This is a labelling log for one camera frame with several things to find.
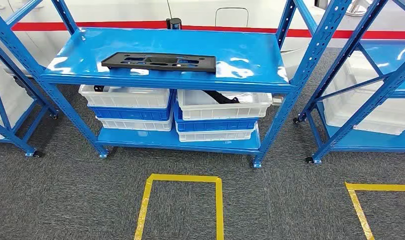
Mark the long black plastic panel part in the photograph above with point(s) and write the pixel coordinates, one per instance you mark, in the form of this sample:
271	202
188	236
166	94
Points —
207	63

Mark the curved black plastic part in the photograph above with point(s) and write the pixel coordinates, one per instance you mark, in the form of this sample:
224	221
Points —
222	96

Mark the small black plastic part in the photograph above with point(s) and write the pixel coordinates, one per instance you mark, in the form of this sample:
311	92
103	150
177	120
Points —
98	88

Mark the yellow floor tape square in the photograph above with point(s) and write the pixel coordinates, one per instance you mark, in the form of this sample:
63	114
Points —
381	187
186	178

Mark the pale floor outlet plate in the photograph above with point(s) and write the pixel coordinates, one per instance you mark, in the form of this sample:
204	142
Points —
277	100

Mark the blue metal shelving rack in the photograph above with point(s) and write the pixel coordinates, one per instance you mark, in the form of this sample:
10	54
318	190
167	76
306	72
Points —
13	138
371	142
156	43

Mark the black cylindrical device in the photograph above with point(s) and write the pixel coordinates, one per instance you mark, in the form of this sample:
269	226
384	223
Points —
173	24

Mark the white car with red stripe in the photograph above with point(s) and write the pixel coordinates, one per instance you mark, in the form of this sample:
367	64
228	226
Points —
123	10

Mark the silver stand base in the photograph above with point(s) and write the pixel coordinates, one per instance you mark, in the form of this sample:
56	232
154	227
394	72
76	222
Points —
358	8

